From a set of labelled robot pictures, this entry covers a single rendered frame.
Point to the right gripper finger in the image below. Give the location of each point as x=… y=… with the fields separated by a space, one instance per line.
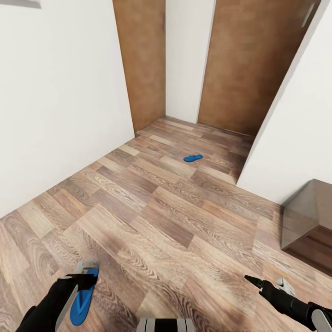
x=256 y=281

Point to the bench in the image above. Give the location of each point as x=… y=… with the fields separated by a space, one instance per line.
x=307 y=226

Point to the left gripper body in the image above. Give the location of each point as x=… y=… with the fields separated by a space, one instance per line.
x=86 y=280

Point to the sandal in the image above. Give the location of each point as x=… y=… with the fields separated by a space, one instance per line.
x=81 y=303
x=193 y=158

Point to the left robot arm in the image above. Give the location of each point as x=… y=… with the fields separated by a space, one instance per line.
x=48 y=315

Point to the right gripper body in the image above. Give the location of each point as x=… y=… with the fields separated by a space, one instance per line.
x=280 y=300

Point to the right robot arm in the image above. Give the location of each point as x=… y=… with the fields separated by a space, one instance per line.
x=282 y=297

